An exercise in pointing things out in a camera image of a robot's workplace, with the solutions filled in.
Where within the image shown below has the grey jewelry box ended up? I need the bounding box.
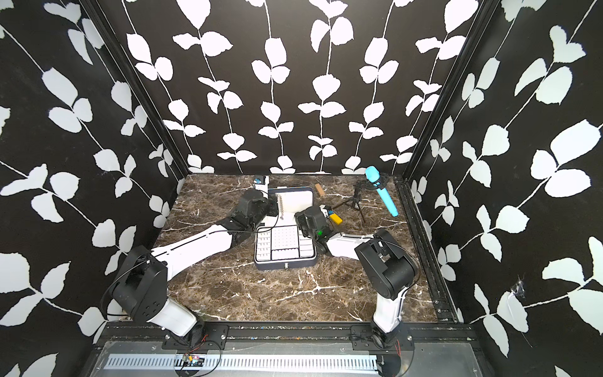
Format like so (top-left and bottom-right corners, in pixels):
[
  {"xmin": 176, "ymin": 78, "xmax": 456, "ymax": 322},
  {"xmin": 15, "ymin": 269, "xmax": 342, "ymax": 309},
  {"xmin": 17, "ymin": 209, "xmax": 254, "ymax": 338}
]
[{"xmin": 254, "ymin": 187, "xmax": 318, "ymax": 271}]

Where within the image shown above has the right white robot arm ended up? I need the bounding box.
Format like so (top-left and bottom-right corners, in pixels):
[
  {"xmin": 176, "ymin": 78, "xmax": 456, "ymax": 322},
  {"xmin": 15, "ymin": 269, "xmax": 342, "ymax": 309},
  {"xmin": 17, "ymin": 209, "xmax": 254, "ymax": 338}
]
[{"xmin": 295, "ymin": 206, "xmax": 420, "ymax": 337}]

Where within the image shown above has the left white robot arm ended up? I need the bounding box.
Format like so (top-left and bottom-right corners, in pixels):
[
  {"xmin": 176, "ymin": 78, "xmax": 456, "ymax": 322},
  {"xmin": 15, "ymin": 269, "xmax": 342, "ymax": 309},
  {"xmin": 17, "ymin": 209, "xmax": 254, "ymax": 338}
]
[{"xmin": 101, "ymin": 188, "xmax": 278, "ymax": 345}]

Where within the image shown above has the yellow block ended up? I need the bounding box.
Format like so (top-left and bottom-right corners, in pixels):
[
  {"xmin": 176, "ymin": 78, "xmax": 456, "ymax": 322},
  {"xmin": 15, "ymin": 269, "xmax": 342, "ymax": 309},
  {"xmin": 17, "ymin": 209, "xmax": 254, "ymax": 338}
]
[{"xmin": 329, "ymin": 212, "xmax": 343, "ymax": 225}]

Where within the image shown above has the brown wooden block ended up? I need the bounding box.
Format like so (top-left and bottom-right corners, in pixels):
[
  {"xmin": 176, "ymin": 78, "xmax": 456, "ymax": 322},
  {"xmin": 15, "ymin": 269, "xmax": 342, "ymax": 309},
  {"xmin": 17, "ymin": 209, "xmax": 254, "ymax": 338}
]
[{"xmin": 315, "ymin": 183, "xmax": 325, "ymax": 197}]

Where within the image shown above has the blue microphone on stand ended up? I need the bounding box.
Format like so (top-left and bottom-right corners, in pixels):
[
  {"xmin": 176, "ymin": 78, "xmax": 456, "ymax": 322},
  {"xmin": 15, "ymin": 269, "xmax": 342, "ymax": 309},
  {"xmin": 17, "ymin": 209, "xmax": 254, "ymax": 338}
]
[{"xmin": 364, "ymin": 166, "xmax": 399, "ymax": 217}]

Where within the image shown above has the black tripod mic stand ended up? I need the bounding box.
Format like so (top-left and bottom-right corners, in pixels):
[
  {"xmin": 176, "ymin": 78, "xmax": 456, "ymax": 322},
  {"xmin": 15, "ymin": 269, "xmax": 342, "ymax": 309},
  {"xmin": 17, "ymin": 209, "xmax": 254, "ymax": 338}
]
[{"xmin": 332, "ymin": 178, "xmax": 375, "ymax": 224}]

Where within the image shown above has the white perforated strip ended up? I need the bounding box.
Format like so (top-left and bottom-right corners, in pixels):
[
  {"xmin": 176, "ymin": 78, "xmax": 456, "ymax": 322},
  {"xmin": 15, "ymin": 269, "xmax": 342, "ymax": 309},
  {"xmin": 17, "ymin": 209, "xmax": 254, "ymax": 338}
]
[{"xmin": 101, "ymin": 353, "xmax": 378, "ymax": 373}]

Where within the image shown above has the small circuit board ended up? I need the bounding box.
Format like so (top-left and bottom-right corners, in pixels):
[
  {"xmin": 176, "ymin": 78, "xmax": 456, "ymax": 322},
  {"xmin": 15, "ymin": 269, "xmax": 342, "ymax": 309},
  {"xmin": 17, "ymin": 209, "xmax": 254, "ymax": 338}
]
[{"xmin": 175, "ymin": 355, "xmax": 205, "ymax": 369}]

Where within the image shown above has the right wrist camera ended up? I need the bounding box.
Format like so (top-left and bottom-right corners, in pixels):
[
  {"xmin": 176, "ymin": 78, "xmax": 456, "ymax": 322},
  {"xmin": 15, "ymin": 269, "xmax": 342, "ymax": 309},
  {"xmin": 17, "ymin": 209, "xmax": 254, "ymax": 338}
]
[{"xmin": 320, "ymin": 204, "xmax": 333, "ymax": 218}]

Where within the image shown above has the black mounting rail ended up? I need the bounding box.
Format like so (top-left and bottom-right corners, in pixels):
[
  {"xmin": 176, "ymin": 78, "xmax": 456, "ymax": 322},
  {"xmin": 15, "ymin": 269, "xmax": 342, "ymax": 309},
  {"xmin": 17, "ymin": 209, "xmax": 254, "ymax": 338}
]
[{"xmin": 162, "ymin": 321, "xmax": 413, "ymax": 353}]

